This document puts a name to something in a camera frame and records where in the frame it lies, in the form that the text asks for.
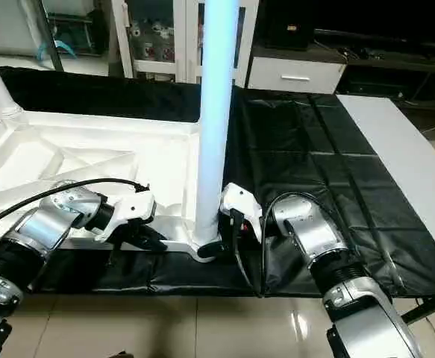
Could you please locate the white plastic table top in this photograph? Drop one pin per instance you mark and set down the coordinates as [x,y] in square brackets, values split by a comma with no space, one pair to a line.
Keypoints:
[75,164]

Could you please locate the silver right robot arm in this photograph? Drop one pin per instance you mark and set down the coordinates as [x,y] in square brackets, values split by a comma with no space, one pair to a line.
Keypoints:
[321,253]

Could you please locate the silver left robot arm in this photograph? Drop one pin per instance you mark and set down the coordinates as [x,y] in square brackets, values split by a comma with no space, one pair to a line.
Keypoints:
[30,239]

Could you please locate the black plastic mat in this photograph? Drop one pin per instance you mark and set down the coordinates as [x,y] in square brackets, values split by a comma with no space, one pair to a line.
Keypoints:
[329,171]

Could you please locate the white drawer unit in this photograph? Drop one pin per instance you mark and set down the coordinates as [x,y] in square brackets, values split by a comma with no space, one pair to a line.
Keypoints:
[295,74]

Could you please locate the white glass door cabinet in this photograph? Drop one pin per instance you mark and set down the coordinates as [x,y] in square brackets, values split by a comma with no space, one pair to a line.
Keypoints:
[165,41]

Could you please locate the teal floor stand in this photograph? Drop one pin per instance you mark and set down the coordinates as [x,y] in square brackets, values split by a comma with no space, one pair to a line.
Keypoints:
[62,46]

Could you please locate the black box device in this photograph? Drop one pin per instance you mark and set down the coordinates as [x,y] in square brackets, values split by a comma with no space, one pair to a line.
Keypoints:
[288,26]

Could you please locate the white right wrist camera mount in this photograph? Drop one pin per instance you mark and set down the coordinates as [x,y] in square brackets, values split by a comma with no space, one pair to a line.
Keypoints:
[241,205]

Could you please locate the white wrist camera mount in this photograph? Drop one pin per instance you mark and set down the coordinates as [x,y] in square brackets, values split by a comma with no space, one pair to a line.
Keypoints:
[241,205]
[131,212]

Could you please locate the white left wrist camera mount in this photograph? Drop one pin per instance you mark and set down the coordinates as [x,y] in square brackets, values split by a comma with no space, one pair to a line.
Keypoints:
[131,212]

